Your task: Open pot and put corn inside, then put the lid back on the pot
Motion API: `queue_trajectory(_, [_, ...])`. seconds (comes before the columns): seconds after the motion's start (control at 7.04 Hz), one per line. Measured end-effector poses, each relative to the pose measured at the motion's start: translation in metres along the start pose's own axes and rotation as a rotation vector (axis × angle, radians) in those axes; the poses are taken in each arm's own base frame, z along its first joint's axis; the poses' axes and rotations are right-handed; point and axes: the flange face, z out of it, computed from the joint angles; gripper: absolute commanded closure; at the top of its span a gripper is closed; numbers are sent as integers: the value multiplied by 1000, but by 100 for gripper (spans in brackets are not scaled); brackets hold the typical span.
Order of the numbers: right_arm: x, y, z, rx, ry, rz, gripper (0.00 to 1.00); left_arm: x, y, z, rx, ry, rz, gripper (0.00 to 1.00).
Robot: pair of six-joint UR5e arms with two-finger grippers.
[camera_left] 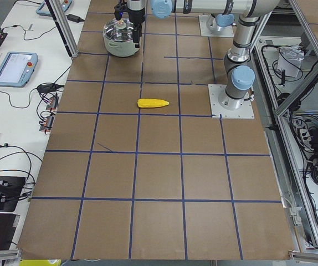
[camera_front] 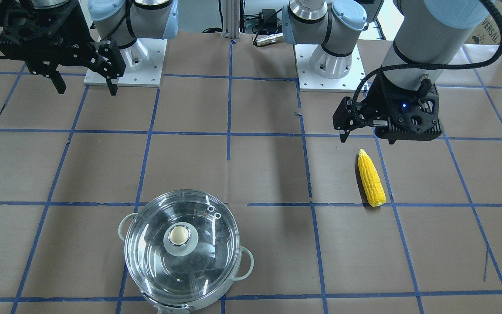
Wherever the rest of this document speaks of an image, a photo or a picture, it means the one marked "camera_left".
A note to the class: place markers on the black monitor stand base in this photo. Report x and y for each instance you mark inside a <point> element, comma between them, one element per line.
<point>10,192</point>

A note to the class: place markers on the pale green cooking pot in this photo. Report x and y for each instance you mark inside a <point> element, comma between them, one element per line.
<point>120,49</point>

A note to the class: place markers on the aluminium frame diagonal beam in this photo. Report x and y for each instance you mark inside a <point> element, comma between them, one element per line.
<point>299,92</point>

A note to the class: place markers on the blue teach pendant near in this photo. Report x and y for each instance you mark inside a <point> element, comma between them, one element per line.
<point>17,68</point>

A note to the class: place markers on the white crumpled paper box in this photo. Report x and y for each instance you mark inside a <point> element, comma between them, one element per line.
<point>290,58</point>

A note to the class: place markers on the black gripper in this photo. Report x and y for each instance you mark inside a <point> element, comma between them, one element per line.
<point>137,17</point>

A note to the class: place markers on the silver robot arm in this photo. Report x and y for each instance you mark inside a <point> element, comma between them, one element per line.
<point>203,7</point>
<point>240,77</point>

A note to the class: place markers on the small circuit board lower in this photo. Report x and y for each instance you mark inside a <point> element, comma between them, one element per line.
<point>46,124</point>

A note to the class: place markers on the black flat device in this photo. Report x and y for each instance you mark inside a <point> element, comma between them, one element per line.
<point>8,224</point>

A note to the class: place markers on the glass pot lid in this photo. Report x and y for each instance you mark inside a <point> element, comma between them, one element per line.
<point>118,31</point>

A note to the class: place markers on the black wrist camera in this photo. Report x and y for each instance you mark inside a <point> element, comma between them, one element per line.
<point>119,9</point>

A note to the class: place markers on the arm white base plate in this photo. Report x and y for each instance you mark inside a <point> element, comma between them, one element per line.
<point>224,107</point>
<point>216,26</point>

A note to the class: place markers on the small circuit board upper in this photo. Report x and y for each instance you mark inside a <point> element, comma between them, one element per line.
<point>52,103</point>

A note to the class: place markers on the small circuit board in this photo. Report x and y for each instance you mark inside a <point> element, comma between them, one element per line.
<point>46,124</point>
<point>52,103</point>

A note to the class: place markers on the yellow corn cob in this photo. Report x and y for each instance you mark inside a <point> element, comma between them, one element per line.
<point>149,103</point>

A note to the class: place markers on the aluminium frame post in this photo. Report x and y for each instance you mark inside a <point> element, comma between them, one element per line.
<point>63,27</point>

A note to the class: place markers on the black power adapter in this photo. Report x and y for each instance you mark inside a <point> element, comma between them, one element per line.
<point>74,18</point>

